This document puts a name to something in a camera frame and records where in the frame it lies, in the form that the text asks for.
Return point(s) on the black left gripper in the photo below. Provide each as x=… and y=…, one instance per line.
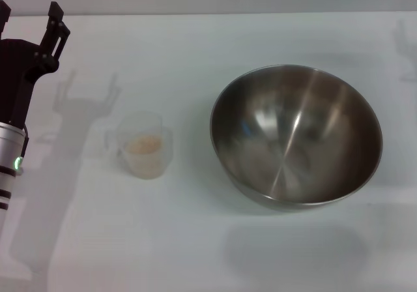
x=16, y=77

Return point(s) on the uncooked rice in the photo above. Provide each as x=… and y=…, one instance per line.
x=145, y=144

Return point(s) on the clear plastic measuring cup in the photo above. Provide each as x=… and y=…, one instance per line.
x=143, y=161

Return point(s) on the stainless steel mixing bowl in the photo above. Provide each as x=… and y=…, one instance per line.
x=296, y=135

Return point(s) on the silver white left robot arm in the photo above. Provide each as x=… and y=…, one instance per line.
x=8, y=155

